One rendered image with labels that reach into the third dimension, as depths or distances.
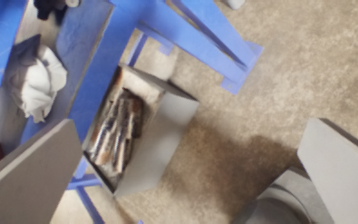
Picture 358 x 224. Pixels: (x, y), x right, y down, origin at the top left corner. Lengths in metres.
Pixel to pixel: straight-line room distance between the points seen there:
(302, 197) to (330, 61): 0.50
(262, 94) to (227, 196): 0.46
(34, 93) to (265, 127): 0.78
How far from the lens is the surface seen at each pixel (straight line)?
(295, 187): 0.73
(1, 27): 0.38
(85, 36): 0.47
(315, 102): 0.89
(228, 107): 0.95
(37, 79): 0.52
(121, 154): 0.92
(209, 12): 0.61
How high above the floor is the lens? 0.88
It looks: 55 degrees down
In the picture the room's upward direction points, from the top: 79 degrees counter-clockwise
